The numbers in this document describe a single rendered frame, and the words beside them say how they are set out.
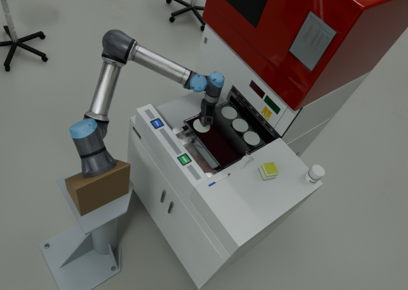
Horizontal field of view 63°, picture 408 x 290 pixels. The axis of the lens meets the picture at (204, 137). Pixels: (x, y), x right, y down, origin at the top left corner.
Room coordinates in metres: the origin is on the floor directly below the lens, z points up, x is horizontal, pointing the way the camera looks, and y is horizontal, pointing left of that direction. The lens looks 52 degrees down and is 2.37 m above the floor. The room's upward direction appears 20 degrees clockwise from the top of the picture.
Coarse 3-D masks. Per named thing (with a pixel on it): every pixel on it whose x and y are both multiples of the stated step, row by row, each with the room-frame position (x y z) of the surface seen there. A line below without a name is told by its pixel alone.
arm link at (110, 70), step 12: (108, 60) 1.05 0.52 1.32; (120, 60) 1.07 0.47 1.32; (108, 72) 1.02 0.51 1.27; (108, 84) 0.99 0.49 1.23; (96, 96) 0.94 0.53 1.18; (108, 96) 0.96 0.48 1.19; (96, 108) 0.90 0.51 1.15; (108, 108) 0.94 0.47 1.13; (96, 120) 0.86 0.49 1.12; (108, 120) 0.90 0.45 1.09
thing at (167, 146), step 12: (144, 108) 1.15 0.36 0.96; (144, 120) 1.08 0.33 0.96; (144, 132) 1.07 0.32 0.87; (156, 132) 1.03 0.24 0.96; (168, 132) 1.05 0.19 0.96; (156, 144) 1.00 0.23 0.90; (168, 144) 0.98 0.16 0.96; (180, 144) 1.01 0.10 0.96; (168, 156) 0.93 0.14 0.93; (168, 168) 0.92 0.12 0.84; (180, 168) 0.87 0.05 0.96; (192, 168) 0.90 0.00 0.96; (180, 180) 0.85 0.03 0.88; (192, 180) 0.83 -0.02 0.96; (204, 180) 0.85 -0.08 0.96
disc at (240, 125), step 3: (234, 120) 1.36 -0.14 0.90; (237, 120) 1.37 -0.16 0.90; (240, 120) 1.38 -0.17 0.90; (243, 120) 1.39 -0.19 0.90; (234, 123) 1.34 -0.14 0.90; (237, 123) 1.35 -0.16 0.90; (240, 123) 1.35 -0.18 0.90; (243, 123) 1.36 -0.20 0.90; (246, 123) 1.37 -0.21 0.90; (234, 126) 1.31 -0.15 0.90; (237, 126) 1.32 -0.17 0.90; (240, 126) 1.33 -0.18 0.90; (243, 126) 1.34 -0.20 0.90; (246, 126) 1.35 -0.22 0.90; (237, 129) 1.30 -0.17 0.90; (240, 129) 1.31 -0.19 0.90; (243, 129) 1.32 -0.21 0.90; (246, 129) 1.33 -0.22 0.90
